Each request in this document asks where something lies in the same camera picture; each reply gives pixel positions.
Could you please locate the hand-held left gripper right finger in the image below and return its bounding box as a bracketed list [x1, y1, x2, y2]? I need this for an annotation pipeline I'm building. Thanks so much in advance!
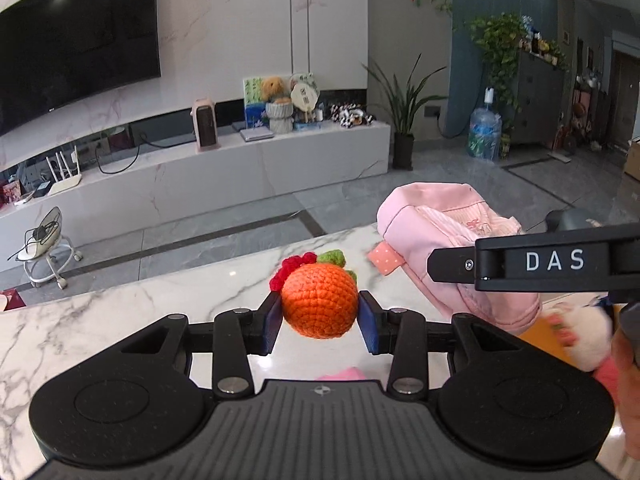
[357, 290, 527, 397]

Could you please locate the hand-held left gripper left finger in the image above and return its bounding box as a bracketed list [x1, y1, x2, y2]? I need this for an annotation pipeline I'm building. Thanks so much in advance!
[120, 290, 283, 397]

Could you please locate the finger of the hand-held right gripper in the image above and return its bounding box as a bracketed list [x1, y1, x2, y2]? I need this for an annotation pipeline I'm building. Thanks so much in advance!
[426, 245, 482, 284]

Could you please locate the pink fabric bag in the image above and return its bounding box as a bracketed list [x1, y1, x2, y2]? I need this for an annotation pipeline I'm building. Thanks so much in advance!
[366, 183, 543, 334]

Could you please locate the orange crochet fruit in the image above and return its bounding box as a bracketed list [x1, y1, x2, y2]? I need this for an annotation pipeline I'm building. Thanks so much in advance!
[269, 249, 360, 339]

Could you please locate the white crochet bunny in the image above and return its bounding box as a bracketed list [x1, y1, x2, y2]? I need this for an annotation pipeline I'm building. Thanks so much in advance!
[544, 305, 616, 372]

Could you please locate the person's right hand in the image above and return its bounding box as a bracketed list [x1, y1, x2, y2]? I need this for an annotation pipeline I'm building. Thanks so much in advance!
[610, 302, 640, 413]

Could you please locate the dark grey round object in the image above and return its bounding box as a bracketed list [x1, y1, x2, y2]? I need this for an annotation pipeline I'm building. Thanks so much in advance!
[544, 208, 592, 234]

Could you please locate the brown cardboard box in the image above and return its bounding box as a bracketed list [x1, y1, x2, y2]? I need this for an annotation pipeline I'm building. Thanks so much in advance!
[624, 139, 640, 181]

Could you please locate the blue water jug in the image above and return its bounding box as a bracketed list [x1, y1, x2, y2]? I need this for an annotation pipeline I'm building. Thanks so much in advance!
[467, 88, 503, 161]

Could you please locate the tall potted plant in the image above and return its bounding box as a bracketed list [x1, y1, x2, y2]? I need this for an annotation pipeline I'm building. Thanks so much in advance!
[362, 54, 449, 171]

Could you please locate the white marble television cabinet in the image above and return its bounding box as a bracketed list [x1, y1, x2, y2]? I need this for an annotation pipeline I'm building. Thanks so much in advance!
[0, 121, 392, 274]

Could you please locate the grey drawer cabinet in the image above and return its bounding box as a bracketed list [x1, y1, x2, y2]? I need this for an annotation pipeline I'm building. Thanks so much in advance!
[514, 52, 569, 149]

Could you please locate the black and white toy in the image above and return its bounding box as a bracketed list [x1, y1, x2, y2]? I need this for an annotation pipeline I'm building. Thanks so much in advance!
[327, 103, 375, 129]

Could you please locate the pink space heater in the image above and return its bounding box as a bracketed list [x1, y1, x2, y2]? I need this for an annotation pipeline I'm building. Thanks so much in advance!
[192, 98, 221, 153]

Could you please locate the trailing pothos plant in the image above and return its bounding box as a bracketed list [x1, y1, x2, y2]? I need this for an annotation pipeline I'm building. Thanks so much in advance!
[464, 13, 527, 127]

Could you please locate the round white hand fan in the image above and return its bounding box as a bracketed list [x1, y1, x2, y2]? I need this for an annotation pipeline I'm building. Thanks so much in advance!
[288, 73, 320, 112]

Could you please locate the green painted picture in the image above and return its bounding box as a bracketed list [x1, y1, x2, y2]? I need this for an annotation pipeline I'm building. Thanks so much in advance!
[243, 77, 266, 106]

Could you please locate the brown teddy bear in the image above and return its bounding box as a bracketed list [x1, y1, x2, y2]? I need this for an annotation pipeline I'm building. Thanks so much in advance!
[260, 76, 287, 101]

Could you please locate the white wheeled stool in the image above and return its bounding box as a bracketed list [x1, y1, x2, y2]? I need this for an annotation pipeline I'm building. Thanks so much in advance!
[7, 206, 84, 289]

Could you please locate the white router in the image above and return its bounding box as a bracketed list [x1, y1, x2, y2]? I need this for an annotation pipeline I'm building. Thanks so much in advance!
[46, 147, 84, 195]

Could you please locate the black wall television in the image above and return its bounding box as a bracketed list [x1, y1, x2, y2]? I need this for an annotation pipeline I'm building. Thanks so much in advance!
[0, 0, 164, 137]

